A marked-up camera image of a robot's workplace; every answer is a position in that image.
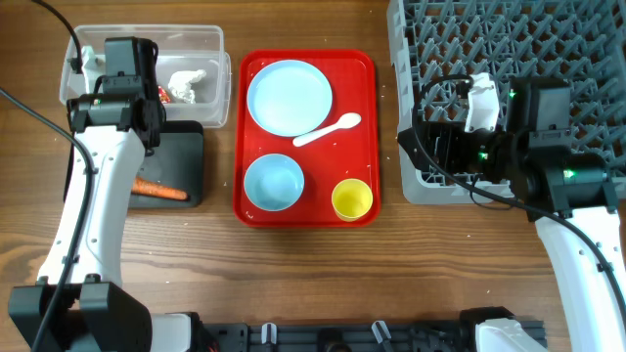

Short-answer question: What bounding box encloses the small light blue bowl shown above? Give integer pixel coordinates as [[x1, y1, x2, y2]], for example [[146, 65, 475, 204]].
[[244, 154, 305, 212]]

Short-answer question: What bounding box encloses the white tissue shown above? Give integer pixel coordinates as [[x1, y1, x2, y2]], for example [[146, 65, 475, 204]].
[[168, 69, 206, 104]]

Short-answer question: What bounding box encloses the red snack wrapper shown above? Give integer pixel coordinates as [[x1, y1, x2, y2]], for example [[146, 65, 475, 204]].
[[158, 86, 171, 104]]

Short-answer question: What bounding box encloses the orange carrot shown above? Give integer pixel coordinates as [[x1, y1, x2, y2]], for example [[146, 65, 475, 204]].
[[131, 177, 189, 201]]

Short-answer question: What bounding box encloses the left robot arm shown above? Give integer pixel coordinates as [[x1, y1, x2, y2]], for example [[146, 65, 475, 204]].
[[9, 36, 165, 351]]

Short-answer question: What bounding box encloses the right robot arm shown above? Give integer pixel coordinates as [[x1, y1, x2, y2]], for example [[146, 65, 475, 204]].
[[398, 73, 625, 351]]

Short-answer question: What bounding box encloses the grey dishwasher rack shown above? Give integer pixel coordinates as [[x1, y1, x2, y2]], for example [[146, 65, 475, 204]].
[[386, 0, 625, 198]]

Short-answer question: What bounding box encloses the white plastic spoon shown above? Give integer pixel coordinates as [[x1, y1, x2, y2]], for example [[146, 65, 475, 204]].
[[292, 112, 362, 148]]

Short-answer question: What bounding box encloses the yellow plastic cup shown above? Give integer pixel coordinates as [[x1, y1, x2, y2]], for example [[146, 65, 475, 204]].
[[332, 178, 374, 222]]

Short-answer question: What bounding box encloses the red serving tray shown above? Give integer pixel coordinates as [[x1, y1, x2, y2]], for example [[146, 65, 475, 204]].
[[233, 49, 380, 228]]

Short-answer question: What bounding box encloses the large light blue plate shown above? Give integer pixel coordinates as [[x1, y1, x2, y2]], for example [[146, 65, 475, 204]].
[[246, 60, 334, 137]]

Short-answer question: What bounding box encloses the clear plastic bin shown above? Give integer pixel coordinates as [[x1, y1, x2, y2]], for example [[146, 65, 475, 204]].
[[59, 24, 231, 128]]

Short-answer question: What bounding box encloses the black plastic tray bin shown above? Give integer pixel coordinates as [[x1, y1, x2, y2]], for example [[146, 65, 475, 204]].
[[63, 120, 204, 209]]

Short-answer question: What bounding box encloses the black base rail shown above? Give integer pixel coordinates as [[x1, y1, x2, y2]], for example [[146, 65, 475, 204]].
[[195, 320, 547, 352]]

